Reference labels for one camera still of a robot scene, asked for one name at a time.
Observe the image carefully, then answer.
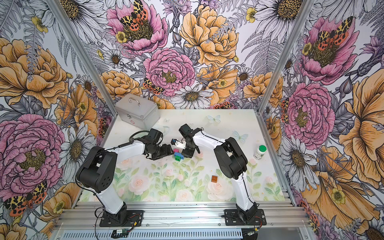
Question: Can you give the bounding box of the small green circuit board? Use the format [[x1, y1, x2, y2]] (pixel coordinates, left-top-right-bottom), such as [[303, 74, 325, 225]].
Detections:
[[111, 229, 130, 239]]

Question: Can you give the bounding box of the orange lego brick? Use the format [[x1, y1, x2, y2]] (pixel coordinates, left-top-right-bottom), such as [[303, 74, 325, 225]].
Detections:
[[211, 176, 218, 183]]

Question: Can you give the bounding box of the light blue long lego brick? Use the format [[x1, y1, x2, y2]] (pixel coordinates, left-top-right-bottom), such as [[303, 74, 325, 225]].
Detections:
[[174, 153, 184, 160]]

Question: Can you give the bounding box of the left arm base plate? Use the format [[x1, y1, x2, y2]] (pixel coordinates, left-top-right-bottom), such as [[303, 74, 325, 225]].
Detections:
[[99, 210, 144, 228]]

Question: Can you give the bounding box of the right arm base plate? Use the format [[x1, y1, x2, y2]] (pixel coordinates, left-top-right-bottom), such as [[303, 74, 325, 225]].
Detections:
[[221, 209, 267, 227]]

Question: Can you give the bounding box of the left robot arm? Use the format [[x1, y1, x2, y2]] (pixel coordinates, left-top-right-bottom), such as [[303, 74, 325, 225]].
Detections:
[[75, 129, 174, 227]]

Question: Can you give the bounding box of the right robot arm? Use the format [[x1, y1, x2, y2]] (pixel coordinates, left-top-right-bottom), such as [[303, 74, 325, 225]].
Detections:
[[179, 124, 258, 225]]

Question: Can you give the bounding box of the silver metal case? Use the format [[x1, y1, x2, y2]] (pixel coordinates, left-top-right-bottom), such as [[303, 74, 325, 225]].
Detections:
[[115, 94, 160, 130]]

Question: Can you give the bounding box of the aluminium front rail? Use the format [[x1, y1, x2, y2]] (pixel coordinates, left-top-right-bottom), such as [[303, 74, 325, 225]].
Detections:
[[55, 202, 310, 230]]

